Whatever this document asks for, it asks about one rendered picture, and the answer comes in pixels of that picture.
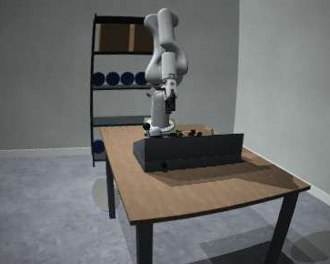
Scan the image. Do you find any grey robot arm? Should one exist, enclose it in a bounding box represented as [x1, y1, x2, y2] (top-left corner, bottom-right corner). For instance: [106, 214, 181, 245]
[145, 8, 188, 133]

